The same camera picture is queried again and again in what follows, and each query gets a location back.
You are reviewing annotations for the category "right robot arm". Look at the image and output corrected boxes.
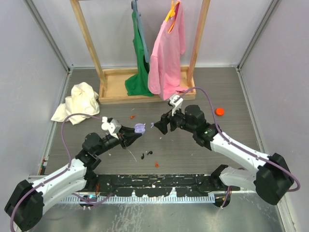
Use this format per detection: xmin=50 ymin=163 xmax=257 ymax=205
xmin=154 ymin=105 xmax=294 ymax=205

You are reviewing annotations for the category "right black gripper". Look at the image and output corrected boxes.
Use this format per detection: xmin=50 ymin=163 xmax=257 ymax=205
xmin=154 ymin=103 xmax=196 ymax=134

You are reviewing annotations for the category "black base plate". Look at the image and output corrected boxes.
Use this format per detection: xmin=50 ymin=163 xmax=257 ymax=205
xmin=93 ymin=174 xmax=227 ymax=197

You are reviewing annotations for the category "yellow hanger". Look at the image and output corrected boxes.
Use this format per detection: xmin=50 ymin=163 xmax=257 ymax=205
xmin=165 ymin=0 xmax=180 ymax=33

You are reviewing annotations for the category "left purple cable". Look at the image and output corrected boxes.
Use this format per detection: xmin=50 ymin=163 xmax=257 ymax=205
xmin=9 ymin=113 xmax=103 ymax=232

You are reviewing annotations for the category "pink t-shirt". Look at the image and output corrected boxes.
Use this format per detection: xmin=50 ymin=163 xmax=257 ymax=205
xmin=148 ymin=1 xmax=186 ymax=101

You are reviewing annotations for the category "grey cable duct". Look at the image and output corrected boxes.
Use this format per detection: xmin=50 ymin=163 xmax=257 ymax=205
xmin=62 ymin=192 xmax=216 ymax=205

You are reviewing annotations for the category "green shirt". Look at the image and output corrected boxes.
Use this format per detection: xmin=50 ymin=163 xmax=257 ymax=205
xmin=125 ymin=12 xmax=153 ymax=97

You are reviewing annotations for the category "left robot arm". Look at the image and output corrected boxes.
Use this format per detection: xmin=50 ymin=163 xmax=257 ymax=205
xmin=4 ymin=126 xmax=142 ymax=232

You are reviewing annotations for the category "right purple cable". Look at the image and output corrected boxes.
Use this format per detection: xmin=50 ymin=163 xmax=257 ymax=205
xmin=177 ymin=87 xmax=301 ymax=193

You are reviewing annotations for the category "grey-blue hanger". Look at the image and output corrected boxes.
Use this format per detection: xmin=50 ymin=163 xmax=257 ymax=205
xmin=131 ymin=0 xmax=150 ymax=63

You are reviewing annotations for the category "wooden clothes rack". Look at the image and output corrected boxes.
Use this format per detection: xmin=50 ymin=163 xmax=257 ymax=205
xmin=70 ymin=0 xmax=210 ymax=104

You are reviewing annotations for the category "orange earbud case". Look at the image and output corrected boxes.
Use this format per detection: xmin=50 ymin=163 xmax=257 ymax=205
xmin=215 ymin=108 xmax=225 ymax=116

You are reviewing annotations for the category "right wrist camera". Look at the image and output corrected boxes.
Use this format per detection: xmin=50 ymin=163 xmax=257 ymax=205
xmin=169 ymin=94 xmax=183 ymax=116

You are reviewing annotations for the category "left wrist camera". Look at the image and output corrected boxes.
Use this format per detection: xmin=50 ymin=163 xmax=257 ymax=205
xmin=101 ymin=116 xmax=122 ymax=139

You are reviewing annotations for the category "purple cable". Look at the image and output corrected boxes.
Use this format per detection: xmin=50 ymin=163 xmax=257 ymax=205
xmin=177 ymin=87 xmax=301 ymax=193
xmin=9 ymin=113 xmax=103 ymax=232

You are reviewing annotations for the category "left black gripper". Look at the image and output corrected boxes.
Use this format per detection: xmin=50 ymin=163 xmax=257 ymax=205
xmin=94 ymin=125 xmax=140 ymax=156

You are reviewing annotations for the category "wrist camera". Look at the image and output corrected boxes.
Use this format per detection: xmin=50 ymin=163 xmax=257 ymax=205
xmin=101 ymin=116 xmax=122 ymax=139
xmin=169 ymin=94 xmax=183 ymax=116

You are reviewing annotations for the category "cream white cloth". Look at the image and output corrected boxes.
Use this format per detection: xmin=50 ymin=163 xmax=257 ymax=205
xmin=51 ymin=82 xmax=100 ymax=125

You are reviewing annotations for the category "purple earbud case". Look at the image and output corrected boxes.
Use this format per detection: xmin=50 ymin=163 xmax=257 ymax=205
xmin=134 ymin=123 xmax=146 ymax=134

